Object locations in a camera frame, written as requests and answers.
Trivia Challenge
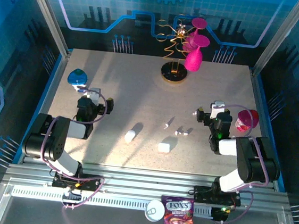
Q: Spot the white earbud charging case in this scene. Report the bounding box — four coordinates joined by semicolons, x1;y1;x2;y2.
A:
157;142;171;154
124;129;137;145

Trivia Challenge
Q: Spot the pink plastic cup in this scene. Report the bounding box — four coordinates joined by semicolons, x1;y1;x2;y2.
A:
234;107;261;135

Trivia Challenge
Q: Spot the blue and white cup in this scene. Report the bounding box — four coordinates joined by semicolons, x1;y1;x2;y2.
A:
65;67;91;94

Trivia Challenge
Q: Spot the opaque pink wine glass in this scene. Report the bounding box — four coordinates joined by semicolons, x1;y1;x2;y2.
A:
183;33;211;74

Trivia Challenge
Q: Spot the purple Fox's candy bag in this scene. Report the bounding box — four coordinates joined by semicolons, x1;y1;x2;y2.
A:
158;195;201;224

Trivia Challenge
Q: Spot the white can lid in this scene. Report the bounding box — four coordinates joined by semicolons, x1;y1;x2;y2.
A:
144;198;168;224

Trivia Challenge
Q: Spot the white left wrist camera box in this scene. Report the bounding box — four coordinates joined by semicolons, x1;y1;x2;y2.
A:
87;87;102;106

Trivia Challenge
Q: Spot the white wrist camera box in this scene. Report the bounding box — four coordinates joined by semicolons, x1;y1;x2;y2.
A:
209;100;227;120
87;87;102;106

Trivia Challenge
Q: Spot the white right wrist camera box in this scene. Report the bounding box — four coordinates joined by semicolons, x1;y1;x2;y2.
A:
209;100;227;120

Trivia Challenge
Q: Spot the gold wire glass rack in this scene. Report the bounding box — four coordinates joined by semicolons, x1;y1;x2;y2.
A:
150;11;200;86

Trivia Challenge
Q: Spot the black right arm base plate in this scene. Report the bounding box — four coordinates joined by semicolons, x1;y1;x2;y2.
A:
192;184;243;208

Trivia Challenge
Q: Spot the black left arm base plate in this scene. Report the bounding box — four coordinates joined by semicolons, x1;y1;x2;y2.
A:
49;169;104;193

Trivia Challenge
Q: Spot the aluminium mounting rail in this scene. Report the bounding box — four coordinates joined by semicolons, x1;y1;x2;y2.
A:
2;154;294;213

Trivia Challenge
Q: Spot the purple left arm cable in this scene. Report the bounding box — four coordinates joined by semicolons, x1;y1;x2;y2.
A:
36;83;114;213

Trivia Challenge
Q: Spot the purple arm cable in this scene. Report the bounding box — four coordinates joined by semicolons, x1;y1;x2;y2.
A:
36;83;114;213
211;103;277;224

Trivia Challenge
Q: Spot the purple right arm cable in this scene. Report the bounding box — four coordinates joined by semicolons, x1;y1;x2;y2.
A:
211;103;277;224

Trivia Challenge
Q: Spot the white slotted cable duct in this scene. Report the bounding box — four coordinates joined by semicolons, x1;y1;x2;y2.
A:
11;185;215;219

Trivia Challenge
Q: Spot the aluminium frame post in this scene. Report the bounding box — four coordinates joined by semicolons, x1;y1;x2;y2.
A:
14;0;78;58
250;0;299;80

